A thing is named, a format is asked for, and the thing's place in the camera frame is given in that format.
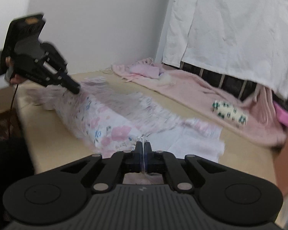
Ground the white hanging sheet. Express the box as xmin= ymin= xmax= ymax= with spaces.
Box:
xmin=162 ymin=0 xmax=288 ymax=99

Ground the person's left hand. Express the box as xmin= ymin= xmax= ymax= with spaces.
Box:
xmin=5 ymin=57 xmax=24 ymax=85

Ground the dark bed rail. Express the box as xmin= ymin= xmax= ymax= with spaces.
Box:
xmin=180 ymin=61 xmax=280 ymax=101

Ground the light purple cloth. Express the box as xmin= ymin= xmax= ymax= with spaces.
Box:
xmin=130 ymin=64 xmax=162 ymax=80

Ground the wooden side furniture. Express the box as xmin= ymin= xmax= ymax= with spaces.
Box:
xmin=0 ymin=86 xmax=23 ymax=147

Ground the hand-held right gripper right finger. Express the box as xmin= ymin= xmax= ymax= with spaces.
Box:
xmin=145 ymin=141 xmax=227 ymax=193

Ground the white floral garment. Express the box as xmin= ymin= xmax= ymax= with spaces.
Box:
xmin=26 ymin=76 xmax=225 ymax=164

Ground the bright pink cloth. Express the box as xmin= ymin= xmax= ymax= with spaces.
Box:
xmin=273 ymin=101 xmax=288 ymax=128

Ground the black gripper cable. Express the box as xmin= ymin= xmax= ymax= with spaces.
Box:
xmin=10 ymin=83 xmax=19 ymax=117

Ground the pink blanket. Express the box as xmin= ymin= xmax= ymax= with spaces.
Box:
xmin=111 ymin=58 xmax=288 ymax=147

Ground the rolled cream floral cloth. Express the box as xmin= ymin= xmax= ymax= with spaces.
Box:
xmin=212 ymin=100 xmax=249 ymax=128

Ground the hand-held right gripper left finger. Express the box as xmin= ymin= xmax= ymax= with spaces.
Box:
xmin=60 ymin=141 xmax=144 ymax=193

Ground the white fluffy item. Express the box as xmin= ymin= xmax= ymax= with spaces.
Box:
xmin=158 ymin=74 xmax=176 ymax=87

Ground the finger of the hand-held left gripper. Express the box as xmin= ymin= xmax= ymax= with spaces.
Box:
xmin=60 ymin=73 xmax=81 ymax=94

